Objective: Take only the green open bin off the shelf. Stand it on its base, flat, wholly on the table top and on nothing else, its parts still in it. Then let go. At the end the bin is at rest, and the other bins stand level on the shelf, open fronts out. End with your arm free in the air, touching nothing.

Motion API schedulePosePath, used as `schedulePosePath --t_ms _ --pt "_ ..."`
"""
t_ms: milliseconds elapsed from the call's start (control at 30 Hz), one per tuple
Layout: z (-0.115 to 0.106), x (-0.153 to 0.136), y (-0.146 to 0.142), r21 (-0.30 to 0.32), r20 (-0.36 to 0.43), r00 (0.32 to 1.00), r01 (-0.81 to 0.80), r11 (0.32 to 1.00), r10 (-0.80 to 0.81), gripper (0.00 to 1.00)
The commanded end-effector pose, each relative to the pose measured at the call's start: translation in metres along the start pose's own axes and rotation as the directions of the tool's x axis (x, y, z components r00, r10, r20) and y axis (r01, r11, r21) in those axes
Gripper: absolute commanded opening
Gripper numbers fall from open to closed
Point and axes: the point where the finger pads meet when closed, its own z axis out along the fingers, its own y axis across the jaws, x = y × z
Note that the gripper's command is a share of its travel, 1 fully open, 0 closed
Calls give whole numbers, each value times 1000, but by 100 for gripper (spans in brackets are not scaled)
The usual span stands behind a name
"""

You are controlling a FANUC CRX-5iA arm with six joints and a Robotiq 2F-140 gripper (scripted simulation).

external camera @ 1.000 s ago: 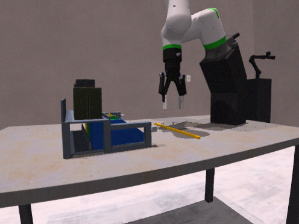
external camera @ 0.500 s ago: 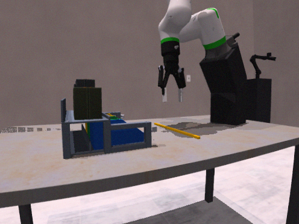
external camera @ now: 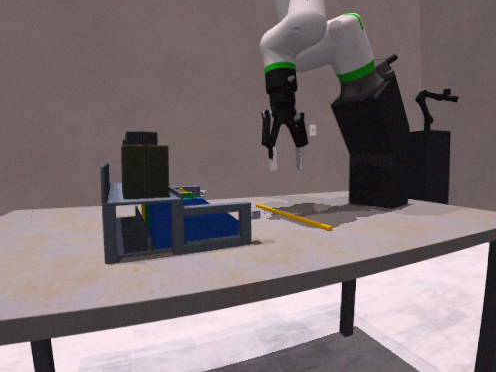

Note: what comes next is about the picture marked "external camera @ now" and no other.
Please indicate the green bin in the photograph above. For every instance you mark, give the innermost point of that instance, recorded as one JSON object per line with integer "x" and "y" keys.
{"x": 185, "y": 196}

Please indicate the blue open bin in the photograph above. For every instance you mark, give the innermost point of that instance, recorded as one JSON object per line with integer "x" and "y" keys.
{"x": 196, "y": 227}

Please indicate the yellow bar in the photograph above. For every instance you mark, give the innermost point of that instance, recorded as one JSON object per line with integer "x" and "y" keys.
{"x": 307, "y": 221}

